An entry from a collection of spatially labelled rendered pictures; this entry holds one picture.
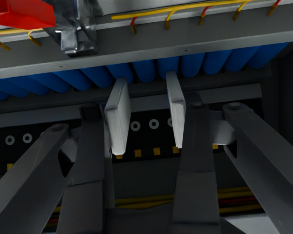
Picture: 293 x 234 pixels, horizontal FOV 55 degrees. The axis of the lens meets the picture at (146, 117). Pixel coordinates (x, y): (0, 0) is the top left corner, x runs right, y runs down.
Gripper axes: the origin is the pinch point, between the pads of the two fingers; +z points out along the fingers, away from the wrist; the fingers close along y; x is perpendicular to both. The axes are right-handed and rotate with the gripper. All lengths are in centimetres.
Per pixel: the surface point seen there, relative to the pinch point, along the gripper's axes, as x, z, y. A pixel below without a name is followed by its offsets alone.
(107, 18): 6.0, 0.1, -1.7
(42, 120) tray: -4.2, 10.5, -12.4
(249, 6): 5.5, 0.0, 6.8
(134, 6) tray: 6.4, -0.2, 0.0
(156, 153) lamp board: -8.6, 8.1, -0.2
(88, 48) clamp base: 4.7, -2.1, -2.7
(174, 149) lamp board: -8.4, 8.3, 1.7
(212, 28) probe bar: 4.6, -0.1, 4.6
